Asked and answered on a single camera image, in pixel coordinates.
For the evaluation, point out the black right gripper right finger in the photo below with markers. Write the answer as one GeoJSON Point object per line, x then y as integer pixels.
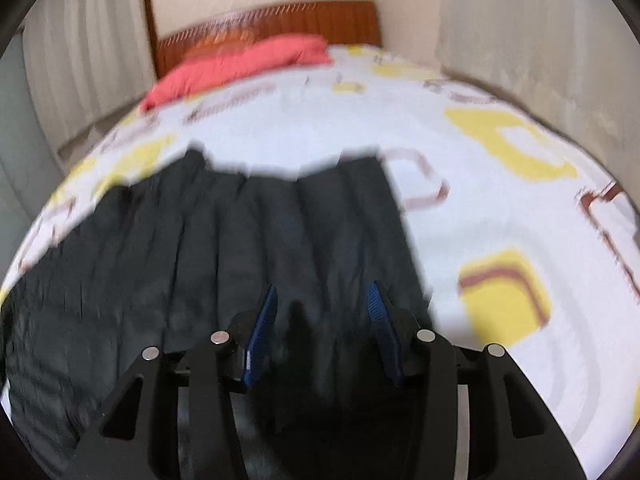
{"type": "Point", "coordinates": [473, 413]}

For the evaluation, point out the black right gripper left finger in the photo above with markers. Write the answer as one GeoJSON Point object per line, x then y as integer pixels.
{"type": "Point", "coordinates": [136, 433]}

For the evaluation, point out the black puffer jacket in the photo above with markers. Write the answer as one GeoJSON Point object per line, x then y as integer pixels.
{"type": "Point", "coordinates": [173, 258]}

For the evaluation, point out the white patterned bed sheet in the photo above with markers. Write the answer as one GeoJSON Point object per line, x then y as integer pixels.
{"type": "Point", "coordinates": [520, 237]}

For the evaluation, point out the frosted glass wardrobe door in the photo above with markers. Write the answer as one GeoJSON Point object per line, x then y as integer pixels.
{"type": "Point", "coordinates": [29, 171]}

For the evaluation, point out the orange patterned cushion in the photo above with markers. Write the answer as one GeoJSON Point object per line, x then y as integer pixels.
{"type": "Point", "coordinates": [227, 41]}

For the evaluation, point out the red pillow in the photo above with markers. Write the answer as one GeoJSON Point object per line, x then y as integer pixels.
{"type": "Point", "coordinates": [211, 71]}

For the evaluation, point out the white curtain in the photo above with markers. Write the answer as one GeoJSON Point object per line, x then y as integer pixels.
{"type": "Point", "coordinates": [84, 60]}

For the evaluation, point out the brown wooden headboard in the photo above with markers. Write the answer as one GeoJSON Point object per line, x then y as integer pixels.
{"type": "Point", "coordinates": [338, 21]}

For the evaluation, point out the beige curtain by window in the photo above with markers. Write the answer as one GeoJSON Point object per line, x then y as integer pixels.
{"type": "Point", "coordinates": [572, 63]}

